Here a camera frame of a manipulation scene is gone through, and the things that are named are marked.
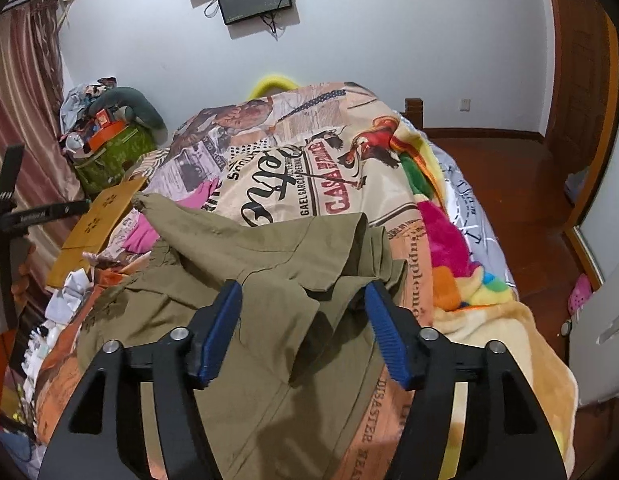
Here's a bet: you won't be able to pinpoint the black tripod stand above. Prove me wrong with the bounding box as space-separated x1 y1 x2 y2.
0 144 93 336

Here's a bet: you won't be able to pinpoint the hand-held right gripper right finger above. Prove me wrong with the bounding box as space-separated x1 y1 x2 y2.
363 280 573 480

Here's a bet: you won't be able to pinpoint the pink slipper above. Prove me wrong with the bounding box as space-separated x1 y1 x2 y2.
568 274 593 315

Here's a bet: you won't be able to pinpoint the black cable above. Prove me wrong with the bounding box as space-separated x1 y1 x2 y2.
260 9 286 41

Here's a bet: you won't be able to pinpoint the white patterned bed sheet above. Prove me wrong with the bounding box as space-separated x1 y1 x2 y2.
424 130 517 291

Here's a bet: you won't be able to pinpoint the brown wooden door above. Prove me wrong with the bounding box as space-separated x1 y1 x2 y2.
542 0 619 171

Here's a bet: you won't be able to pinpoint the colourful fleece blanket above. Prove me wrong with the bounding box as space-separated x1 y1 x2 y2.
389 115 577 480

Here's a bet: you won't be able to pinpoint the yellow bamboo pillow mat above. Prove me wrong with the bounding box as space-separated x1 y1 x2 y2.
47 176 148 291

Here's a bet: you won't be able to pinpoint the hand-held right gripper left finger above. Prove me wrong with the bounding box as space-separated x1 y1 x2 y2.
37 280 244 480

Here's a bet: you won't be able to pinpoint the green fabric storage bag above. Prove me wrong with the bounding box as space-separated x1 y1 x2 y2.
72 127 158 196

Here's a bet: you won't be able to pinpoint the yellow foam tube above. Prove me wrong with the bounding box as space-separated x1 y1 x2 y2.
247 74 303 101

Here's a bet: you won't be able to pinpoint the pink cloth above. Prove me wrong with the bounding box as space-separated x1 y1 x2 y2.
122 180 220 253

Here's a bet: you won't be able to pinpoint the olive green pants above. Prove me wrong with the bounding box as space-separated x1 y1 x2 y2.
77 192 407 480

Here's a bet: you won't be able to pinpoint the grey neck pillow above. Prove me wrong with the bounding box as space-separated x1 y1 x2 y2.
92 86 169 146

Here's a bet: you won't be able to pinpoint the striped pink curtain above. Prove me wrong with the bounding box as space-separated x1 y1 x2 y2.
0 0 85 321

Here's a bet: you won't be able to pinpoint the pile of clothes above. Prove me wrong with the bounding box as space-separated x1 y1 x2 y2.
60 77 118 136

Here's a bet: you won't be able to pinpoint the wooden bed post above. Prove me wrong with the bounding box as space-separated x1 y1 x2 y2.
404 98 424 128

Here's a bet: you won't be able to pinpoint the orange box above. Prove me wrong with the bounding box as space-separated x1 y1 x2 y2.
87 119 129 150

